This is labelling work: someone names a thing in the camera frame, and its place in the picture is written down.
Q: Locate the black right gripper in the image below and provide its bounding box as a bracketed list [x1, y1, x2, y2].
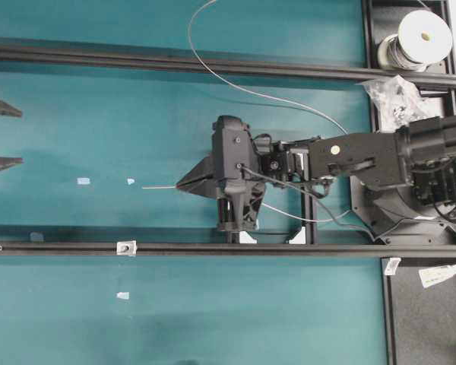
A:
[176, 116, 266, 232]

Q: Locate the thin grey steel wire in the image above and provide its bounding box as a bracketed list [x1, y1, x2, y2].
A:
[141, 0, 353, 224]

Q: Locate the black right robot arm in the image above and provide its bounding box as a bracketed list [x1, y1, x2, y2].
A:
[176, 116, 456, 235]

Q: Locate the silver metal fitting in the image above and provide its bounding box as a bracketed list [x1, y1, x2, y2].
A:
[116, 240, 138, 257]

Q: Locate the blue tape piece left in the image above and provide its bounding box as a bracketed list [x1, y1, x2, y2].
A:
[77, 177, 90, 186]

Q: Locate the white label tag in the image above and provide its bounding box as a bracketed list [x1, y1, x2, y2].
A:
[384, 257, 401, 276]

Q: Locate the clear plastic bag of screws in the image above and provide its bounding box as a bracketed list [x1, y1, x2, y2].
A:
[360, 75, 439, 132]

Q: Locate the white green paper label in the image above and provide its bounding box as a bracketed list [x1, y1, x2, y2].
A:
[418, 264, 456, 288]

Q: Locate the far black aluminium rail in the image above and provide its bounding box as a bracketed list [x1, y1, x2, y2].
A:
[0, 37, 456, 90]

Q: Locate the black aluminium rail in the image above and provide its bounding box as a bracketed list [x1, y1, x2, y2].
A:
[0, 241, 456, 259]
[0, 37, 456, 90]

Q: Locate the blue tape piece near rail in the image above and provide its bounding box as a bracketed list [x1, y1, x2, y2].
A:
[30, 232, 44, 243]

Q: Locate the near black aluminium rail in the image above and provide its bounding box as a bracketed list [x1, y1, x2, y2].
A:
[0, 241, 456, 259]

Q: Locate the black square camera frame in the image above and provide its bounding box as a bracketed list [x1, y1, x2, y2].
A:
[227, 188, 318, 245]

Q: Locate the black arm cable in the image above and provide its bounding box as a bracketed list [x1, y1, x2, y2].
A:
[239, 163, 388, 244]

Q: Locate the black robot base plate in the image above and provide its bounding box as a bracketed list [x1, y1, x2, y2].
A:
[350, 177, 456, 245]

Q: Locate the black lower frame rail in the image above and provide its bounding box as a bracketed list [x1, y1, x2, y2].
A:
[381, 258, 397, 365]

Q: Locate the white wire spool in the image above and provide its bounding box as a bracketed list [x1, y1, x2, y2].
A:
[377, 10, 453, 72]

